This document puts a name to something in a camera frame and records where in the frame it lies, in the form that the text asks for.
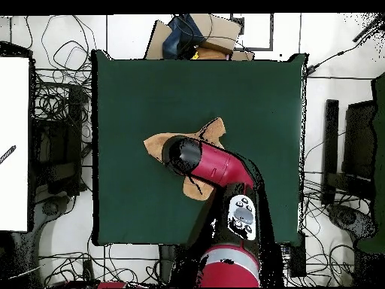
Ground dark green table cloth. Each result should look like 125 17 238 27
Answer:
91 49 308 246

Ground black equipment stand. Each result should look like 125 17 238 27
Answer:
29 84 83 196

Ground black pedestal leg with foot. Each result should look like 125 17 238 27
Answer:
32 195 71 288
326 203 378 242

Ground flat brown cardboard sheet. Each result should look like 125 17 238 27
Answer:
144 19 174 60

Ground orange terry towel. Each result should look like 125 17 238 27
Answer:
143 117 227 202

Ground striped black rod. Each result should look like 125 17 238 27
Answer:
0 144 17 165

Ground black cable bundle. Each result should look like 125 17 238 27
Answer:
303 171 374 284

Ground black upright bar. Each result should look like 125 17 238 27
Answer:
321 99 340 205

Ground white panel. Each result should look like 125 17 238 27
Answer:
0 56 30 232

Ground blue garment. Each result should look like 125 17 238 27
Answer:
162 14 208 59

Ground brown cardboard box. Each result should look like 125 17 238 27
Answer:
189 13 243 55

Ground loose black floor cables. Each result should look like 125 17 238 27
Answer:
38 240 160 288

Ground black cable with adapter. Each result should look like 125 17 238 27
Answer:
306 17 385 76

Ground black box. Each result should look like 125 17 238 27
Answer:
289 233 307 278

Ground tangle of black cables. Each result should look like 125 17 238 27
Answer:
25 14 94 136

